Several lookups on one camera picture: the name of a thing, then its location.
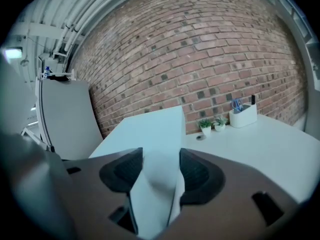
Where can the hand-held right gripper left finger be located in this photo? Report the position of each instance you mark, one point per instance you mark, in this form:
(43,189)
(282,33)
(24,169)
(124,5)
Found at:
(100,204)

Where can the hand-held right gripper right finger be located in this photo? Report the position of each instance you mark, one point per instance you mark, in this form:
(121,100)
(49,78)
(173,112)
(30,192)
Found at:
(225,209)

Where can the small black round object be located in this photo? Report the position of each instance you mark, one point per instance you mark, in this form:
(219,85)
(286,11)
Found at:
(200,137)

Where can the small potted green plant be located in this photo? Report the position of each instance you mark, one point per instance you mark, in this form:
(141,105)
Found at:
(205,126)

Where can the small potted pale plant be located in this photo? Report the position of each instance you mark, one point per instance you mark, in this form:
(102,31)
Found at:
(220,124)

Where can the grey partition panel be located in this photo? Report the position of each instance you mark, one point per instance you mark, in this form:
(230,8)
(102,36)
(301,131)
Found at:
(70,119)

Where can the white desk organizer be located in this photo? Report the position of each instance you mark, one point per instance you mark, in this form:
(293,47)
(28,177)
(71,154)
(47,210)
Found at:
(243,119)

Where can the blue scissors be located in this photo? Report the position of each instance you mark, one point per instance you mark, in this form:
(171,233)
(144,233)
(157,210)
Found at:
(237,105)

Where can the black marker pen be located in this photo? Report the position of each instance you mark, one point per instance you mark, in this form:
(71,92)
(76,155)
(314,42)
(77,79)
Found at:
(253,99)

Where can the white metal rack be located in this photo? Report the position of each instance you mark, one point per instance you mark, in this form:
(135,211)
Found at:
(62,74)

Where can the plastic water bottle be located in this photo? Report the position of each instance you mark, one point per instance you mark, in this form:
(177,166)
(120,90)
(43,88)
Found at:
(46,72)

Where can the rectangular ceiling light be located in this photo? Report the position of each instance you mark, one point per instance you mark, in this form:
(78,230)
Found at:
(13,53)

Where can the bundle of white ceiling pipes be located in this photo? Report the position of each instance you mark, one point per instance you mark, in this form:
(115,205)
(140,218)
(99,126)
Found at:
(85,16)

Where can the grey metal window frame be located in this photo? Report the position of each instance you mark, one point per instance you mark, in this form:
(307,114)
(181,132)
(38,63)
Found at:
(300,34)

